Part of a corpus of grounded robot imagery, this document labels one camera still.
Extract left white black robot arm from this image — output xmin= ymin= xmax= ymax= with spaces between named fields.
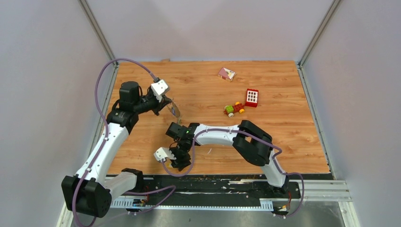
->
xmin=61 ymin=79 xmax=172 ymax=218

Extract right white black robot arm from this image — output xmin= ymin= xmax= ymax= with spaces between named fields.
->
xmin=155 ymin=120 xmax=289 ymax=198

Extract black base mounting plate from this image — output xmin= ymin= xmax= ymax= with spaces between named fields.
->
xmin=114 ymin=175 xmax=301 ymax=208

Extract toy brick car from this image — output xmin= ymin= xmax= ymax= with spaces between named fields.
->
xmin=223 ymin=102 xmax=245 ymax=118

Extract pink picture block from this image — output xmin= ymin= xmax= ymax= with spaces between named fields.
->
xmin=218 ymin=67 xmax=236 ymax=81

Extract red white window brick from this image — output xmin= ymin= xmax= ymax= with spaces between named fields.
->
xmin=244 ymin=88 xmax=259 ymax=108

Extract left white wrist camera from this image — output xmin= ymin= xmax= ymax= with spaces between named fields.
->
xmin=150 ymin=79 xmax=170 ymax=103

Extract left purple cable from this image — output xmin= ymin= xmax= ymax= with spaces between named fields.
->
xmin=72 ymin=58 xmax=177 ymax=227

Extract purple cable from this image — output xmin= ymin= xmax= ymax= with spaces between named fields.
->
xmin=72 ymin=58 xmax=177 ymax=227
xmin=161 ymin=128 xmax=305 ymax=218

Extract slotted cable duct rail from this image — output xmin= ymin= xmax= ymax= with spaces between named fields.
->
xmin=110 ymin=198 xmax=274 ymax=211

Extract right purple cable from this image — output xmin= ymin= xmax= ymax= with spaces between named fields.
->
xmin=161 ymin=128 xmax=305 ymax=218

